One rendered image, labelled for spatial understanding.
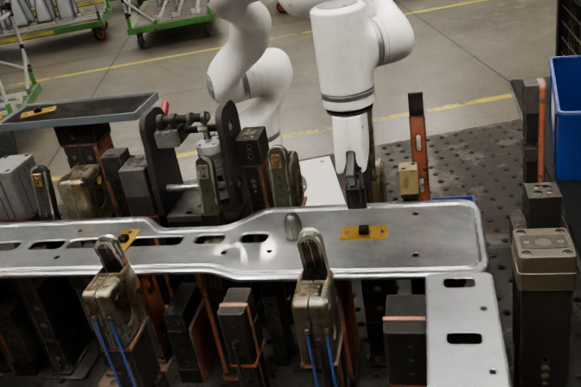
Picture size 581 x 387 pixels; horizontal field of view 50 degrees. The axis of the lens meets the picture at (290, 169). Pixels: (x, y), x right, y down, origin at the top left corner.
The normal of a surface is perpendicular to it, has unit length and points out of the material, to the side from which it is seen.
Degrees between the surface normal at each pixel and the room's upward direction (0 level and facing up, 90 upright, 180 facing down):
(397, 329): 0
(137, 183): 90
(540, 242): 0
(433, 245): 0
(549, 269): 89
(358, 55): 91
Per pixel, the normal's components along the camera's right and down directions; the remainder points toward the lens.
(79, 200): -0.18, 0.46
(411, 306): -0.15, -0.89
